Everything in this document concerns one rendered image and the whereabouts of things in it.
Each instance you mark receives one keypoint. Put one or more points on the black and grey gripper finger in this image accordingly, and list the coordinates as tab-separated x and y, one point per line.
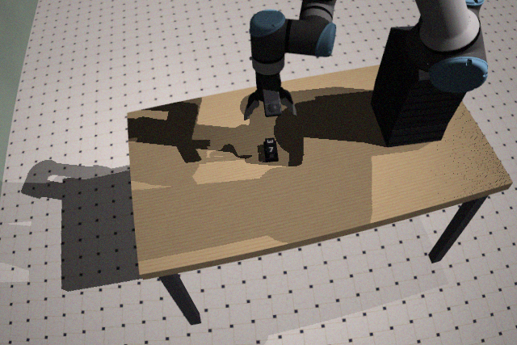
286	100
253	102

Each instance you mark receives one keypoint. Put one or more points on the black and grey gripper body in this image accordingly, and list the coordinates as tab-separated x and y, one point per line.
258	84

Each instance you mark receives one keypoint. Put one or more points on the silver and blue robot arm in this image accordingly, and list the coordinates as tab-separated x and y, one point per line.
449	44

